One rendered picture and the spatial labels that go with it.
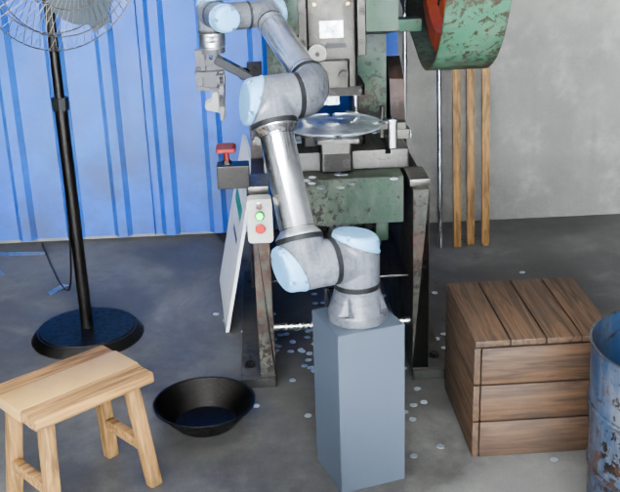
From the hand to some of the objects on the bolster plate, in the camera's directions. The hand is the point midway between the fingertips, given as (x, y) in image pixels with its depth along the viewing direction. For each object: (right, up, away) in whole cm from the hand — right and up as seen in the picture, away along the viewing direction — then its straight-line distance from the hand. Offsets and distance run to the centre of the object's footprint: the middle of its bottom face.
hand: (224, 116), depth 295 cm
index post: (+50, -7, +16) cm, 53 cm away
